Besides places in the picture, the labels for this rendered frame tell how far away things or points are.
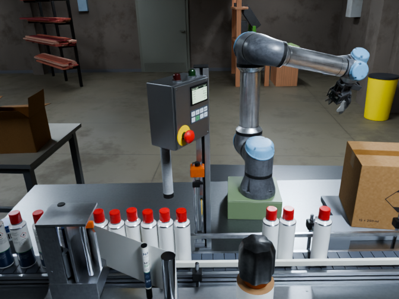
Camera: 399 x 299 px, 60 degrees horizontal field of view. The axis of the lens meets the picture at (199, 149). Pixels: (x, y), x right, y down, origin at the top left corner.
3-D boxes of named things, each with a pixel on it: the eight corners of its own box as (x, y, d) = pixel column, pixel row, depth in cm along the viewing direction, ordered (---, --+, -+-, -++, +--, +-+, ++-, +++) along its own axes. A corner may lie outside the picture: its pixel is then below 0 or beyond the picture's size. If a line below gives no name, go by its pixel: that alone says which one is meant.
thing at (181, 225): (175, 268, 112) (171, 215, 104) (176, 257, 116) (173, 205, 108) (191, 267, 112) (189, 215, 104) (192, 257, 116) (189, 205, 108)
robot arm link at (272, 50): (256, 31, 118) (375, 58, 130) (247, 30, 128) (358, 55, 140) (248, 65, 122) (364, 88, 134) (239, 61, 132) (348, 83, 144)
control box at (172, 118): (151, 145, 103) (145, 82, 95) (185, 129, 115) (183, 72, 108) (177, 152, 97) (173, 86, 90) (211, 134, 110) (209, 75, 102)
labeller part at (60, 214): (34, 227, 91) (34, 224, 91) (51, 204, 101) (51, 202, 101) (85, 226, 91) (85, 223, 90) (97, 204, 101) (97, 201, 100)
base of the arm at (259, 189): (240, 199, 142) (240, 178, 138) (239, 182, 156) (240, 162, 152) (277, 200, 141) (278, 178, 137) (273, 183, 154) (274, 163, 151)
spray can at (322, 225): (312, 266, 111) (319, 213, 103) (307, 255, 115) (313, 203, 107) (328, 266, 111) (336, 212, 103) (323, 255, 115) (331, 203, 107)
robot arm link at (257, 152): (249, 178, 138) (250, 147, 133) (239, 164, 150) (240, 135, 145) (277, 175, 140) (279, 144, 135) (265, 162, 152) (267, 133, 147)
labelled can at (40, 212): (39, 269, 113) (25, 216, 105) (46, 258, 118) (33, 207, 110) (54, 269, 113) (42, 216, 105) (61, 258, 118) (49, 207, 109)
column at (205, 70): (199, 249, 127) (193, 66, 101) (199, 241, 132) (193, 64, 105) (211, 249, 127) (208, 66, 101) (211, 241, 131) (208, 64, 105)
